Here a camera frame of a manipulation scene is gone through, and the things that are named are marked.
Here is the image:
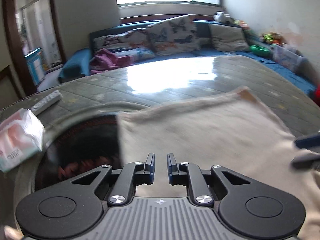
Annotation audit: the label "clear plastic storage box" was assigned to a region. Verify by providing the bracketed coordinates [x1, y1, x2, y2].
[271, 44, 308, 74]

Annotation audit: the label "white plush toy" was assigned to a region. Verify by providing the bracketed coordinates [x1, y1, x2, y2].
[213, 11, 233, 24]

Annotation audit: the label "green orange plush toys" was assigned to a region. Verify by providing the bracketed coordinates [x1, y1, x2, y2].
[259, 32, 283, 46]

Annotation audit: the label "brown door frame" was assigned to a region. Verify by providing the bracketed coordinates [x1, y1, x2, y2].
[2, 0, 67, 96]

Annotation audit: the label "small butterfly pillow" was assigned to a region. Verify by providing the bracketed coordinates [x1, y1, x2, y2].
[93, 28, 156, 63]

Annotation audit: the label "red plastic stool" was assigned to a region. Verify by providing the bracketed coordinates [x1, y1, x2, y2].
[309, 86, 320, 102]

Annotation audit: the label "purple cloth on sofa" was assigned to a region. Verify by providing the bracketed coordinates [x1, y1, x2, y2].
[89, 49, 134, 75]

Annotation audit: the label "quilted grey table cover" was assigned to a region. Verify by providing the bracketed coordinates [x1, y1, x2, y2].
[0, 55, 320, 201]

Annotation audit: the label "green plastic bowl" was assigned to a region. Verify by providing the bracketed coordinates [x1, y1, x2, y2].
[249, 45, 270, 57]

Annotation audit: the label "pink tissue pack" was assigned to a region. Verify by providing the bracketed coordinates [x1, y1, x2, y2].
[1, 108, 44, 173]

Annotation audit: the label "grey remote control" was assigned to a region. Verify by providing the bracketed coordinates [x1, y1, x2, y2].
[30, 90, 62, 116]

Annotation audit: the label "large butterfly pillow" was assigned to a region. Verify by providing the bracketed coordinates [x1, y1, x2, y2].
[146, 15, 201, 56]

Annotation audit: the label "cream garment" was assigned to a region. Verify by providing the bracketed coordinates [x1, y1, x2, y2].
[117, 87, 319, 239]

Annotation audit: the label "blue white small cabinet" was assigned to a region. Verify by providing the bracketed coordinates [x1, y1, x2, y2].
[24, 48, 45, 86]

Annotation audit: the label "grey plain pillow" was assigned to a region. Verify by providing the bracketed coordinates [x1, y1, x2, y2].
[208, 24, 249, 52]

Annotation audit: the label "black round induction cooktop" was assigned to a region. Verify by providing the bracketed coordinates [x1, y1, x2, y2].
[35, 114, 123, 191]

